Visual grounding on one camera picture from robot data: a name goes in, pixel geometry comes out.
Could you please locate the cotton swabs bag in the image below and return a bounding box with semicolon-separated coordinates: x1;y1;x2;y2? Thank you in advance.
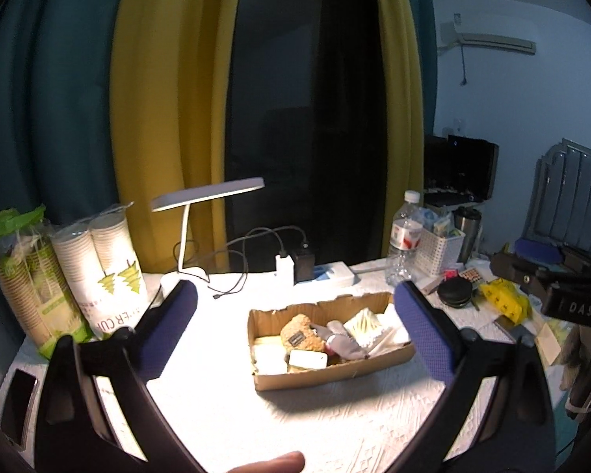
344;307;396;356

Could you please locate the cartoon green tissue packet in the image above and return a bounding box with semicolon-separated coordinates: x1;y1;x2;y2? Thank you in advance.
288;349;329;371

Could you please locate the white desk lamp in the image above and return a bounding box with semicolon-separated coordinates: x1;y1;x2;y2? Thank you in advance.
150;177;264;297

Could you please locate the white paper towel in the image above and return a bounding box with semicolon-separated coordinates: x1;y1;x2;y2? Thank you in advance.
252;336;288;376

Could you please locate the black round zip case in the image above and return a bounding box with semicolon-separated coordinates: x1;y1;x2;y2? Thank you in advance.
437;277;473;309

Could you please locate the stainless steel thermos mug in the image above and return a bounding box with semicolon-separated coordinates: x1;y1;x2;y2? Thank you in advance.
453;206;483;264

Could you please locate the yellow curtain right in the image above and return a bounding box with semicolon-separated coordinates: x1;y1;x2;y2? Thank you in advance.
377;0;424;253

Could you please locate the white usb charger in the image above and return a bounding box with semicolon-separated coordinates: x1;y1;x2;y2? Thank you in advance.
275;253;294;288

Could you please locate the yellow wipes packet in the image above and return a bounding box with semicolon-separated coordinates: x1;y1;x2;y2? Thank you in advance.
479;279;531;325

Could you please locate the black phone left edge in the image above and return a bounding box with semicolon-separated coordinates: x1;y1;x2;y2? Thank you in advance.
1;369;38;452

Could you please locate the green paper cup pack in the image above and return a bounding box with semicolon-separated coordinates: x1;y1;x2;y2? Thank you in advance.
0;206;93;359

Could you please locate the black computer monitor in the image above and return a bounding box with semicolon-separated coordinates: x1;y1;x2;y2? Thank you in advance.
424;134;500;207

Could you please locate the teal curtain left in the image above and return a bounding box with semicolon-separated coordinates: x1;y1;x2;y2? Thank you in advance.
0;0;134;346

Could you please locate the clear water bottle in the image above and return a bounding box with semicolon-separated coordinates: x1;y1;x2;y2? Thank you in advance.
385;190;424;286

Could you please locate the white paper cup pack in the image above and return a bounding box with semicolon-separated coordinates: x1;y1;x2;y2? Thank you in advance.
51;205;150;339

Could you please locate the teal curtain right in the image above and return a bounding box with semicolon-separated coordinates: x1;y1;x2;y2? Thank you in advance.
409;0;438;136

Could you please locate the white wall air conditioner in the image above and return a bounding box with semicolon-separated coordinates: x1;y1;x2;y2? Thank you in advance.
440;21;537;56

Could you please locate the grey folding chair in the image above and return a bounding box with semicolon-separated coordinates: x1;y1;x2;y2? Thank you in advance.
523;139;591;253

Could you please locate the dark smartphone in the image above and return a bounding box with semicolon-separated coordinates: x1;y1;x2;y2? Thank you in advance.
494;315;535;346

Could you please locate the teal curtain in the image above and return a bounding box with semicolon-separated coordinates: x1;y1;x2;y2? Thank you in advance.
409;0;438;136
0;0;134;346

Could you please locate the black lamp cable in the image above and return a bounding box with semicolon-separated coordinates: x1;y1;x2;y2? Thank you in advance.
145;225;310;316

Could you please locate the brown plush pouch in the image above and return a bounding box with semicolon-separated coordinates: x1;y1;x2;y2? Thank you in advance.
279;314;325;354

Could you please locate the white perforated basket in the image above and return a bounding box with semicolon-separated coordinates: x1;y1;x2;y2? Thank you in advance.
415;229;465;276

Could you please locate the black power adapter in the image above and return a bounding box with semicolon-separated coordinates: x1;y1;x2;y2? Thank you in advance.
291;244;315;283

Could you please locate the colourful patterned card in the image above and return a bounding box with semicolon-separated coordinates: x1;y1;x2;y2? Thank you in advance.
459;267;485;285

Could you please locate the white blue small box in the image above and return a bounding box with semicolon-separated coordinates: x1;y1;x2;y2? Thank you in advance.
314;262;357;286

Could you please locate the brown cardboard box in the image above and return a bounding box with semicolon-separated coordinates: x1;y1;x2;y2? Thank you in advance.
247;292;414;392

